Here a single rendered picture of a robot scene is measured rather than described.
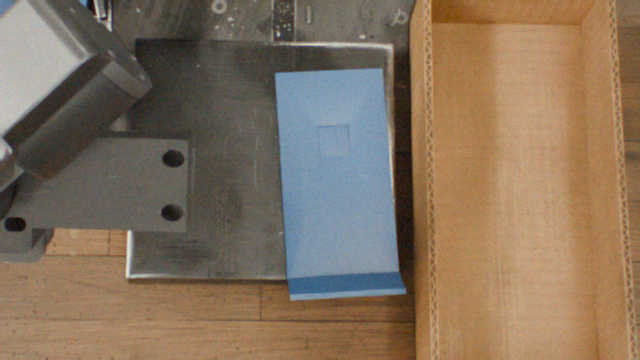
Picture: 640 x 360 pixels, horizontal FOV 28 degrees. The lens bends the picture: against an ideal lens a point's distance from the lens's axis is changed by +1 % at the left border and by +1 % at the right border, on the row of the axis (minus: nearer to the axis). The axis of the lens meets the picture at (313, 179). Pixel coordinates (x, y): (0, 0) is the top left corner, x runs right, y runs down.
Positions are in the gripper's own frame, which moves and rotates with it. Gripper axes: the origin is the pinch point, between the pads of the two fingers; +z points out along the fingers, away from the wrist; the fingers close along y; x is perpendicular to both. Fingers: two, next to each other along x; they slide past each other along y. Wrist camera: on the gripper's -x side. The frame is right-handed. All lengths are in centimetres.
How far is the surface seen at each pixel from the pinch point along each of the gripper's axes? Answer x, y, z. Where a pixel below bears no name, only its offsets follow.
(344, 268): -19.4, -8.8, 5.7
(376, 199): -21.4, -4.7, 7.6
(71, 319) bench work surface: -2.4, -12.8, 6.7
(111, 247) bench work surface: -4.6, -8.6, 8.7
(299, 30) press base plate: -16.4, 5.3, 15.0
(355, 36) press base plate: -20.2, 5.1, 14.9
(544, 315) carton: -32.3, -11.7, 6.3
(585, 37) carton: -35.3, 5.6, 12.9
